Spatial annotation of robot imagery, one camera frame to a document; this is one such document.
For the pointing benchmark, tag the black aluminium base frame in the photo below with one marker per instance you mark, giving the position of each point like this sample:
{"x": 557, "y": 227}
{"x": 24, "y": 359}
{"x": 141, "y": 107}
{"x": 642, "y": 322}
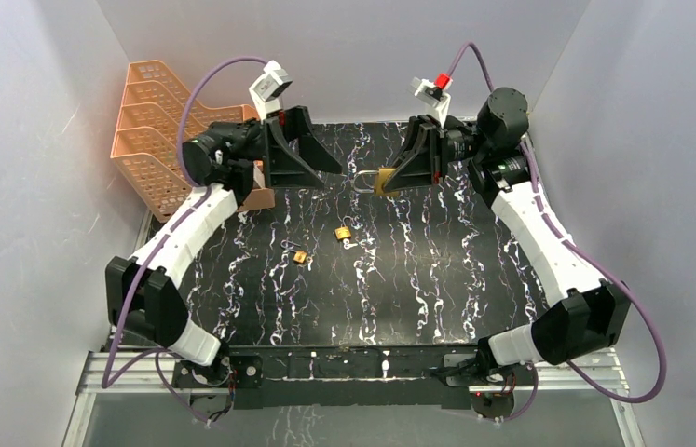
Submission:
{"x": 253, "y": 377}

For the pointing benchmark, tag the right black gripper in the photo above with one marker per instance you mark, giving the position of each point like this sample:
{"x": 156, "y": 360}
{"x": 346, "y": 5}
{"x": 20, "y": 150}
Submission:
{"x": 416, "y": 169}

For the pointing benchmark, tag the small brass padlock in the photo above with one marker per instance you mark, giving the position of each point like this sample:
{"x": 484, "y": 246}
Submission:
{"x": 299, "y": 255}

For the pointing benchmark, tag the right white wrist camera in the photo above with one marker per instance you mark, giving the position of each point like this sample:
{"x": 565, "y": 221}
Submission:
{"x": 434, "y": 95}

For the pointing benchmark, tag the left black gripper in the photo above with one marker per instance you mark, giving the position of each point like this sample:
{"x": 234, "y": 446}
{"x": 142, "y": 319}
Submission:
{"x": 268, "y": 147}

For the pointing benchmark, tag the medium brass padlock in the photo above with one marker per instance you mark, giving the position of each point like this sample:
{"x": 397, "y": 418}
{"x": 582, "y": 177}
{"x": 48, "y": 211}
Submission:
{"x": 345, "y": 233}

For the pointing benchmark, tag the large brass padlock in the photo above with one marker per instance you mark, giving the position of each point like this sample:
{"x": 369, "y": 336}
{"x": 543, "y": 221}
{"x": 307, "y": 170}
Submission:
{"x": 379, "y": 179}

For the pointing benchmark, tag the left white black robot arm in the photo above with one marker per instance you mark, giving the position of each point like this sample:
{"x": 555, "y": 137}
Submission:
{"x": 143, "y": 291}

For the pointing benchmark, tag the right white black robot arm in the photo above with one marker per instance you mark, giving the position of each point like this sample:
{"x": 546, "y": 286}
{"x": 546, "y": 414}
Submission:
{"x": 585, "y": 309}

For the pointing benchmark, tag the orange plastic file organizer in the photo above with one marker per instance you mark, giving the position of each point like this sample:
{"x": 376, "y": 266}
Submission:
{"x": 145, "y": 142}

